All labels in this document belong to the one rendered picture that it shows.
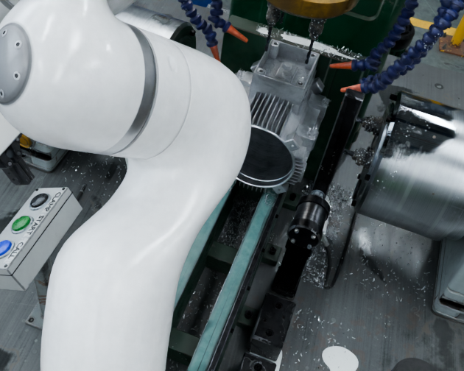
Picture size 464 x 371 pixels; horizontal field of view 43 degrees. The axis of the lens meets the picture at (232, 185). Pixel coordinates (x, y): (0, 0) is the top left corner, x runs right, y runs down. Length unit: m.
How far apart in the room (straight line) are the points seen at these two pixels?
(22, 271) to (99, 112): 0.54
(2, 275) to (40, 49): 0.56
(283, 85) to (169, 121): 0.68
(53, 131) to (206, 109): 0.12
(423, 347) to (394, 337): 0.06
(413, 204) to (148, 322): 0.71
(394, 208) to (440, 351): 0.32
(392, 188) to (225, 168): 0.62
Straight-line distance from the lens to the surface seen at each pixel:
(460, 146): 1.08
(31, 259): 0.92
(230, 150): 0.48
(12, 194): 1.34
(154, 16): 1.18
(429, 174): 1.06
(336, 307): 1.22
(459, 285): 1.22
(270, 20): 1.03
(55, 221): 0.95
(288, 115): 1.09
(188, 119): 0.45
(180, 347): 1.07
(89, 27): 0.40
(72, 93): 0.39
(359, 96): 0.94
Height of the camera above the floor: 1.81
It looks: 48 degrees down
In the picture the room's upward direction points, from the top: 11 degrees clockwise
